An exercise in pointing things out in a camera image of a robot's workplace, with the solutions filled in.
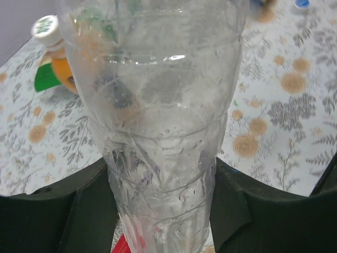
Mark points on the green chips bag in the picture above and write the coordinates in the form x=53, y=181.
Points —
x=97, y=30

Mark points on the red white box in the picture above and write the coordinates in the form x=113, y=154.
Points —
x=122, y=245

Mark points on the blue bottle cap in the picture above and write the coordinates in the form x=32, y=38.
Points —
x=302, y=4

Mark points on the orange milk tea bottle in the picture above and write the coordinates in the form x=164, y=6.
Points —
x=54, y=70

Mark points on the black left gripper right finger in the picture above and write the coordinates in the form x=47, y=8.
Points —
x=250, y=216

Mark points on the clear plastic bottle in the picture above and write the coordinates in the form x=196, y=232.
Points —
x=157, y=79

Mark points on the floral table mat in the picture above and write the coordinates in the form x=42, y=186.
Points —
x=282, y=122

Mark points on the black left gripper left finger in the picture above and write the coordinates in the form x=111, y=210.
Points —
x=75, y=214

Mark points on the white green printed cap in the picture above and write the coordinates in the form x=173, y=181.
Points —
x=46, y=30

